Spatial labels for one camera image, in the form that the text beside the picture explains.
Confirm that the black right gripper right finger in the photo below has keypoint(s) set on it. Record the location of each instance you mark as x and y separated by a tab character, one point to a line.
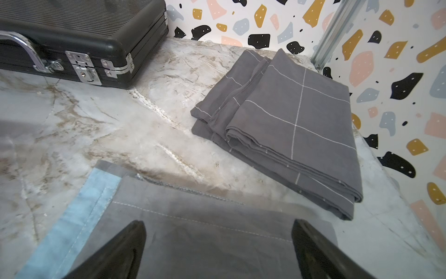
319	258

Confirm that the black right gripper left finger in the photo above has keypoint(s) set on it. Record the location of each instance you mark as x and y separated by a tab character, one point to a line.
119	258

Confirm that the grey beige striped pillowcase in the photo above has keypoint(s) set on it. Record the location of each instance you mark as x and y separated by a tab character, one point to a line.
189	234

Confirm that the grey checked pillowcase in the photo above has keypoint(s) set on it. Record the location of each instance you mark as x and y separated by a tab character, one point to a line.
291	124

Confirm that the black hard briefcase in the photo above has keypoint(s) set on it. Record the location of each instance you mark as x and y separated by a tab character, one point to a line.
101	43

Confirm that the right corner aluminium post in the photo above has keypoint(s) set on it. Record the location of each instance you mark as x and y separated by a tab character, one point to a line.
341	19

